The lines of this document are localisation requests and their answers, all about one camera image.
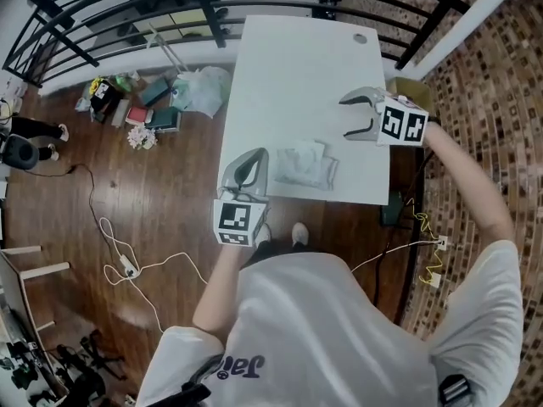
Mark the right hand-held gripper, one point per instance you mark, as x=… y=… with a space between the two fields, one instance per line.
x=401 y=121

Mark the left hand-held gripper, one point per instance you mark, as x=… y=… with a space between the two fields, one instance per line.
x=237 y=221

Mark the person's right forearm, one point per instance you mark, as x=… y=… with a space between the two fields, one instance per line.
x=462 y=180

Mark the person's left forearm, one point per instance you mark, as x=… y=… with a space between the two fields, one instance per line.
x=220 y=286

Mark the brown cardboard box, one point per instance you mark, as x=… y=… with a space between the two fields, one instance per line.
x=413 y=89

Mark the person's white left shoe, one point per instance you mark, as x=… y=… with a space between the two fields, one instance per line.
x=264 y=233

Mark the person's white shoe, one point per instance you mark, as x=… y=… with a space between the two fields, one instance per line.
x=299 y=232
x=264 y=233

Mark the person's white right shoe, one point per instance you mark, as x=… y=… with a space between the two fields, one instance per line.
x=299 y=232

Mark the white plastic bag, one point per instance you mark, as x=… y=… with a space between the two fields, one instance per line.
x=203 y=89

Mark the person's black trousers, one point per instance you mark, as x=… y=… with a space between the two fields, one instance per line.
x=284 y=254

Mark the dark green book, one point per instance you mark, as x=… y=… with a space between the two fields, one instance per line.
x=163 y=119

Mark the dark green bin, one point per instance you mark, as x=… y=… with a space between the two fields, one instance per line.
x=393 y=210

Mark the white flower bunch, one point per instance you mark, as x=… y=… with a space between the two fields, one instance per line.
x=142 y=137

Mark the dark green box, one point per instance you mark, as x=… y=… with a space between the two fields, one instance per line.
x=156 y=90

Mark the red book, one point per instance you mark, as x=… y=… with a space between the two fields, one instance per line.
x=139 y=115

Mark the black metal railing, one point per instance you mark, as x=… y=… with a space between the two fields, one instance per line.
x=220 y=23

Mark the white power strip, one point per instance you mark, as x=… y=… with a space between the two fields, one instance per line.
x=128 y=266

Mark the black box with white label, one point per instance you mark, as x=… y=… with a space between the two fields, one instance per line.
x=105 y=96

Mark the person's white t-shirt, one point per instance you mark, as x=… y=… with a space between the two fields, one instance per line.
x=322 y=333

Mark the black round stool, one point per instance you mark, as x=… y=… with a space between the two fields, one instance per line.
x=19 y=151

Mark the black tripod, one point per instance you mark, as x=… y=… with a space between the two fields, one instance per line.
x=91 y=360

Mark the white furniture with wooden legs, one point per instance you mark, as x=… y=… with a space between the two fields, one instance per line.
x=25 y=282

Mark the white wall socket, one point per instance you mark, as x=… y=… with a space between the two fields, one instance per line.
x=434 y=279
x=442 y=241

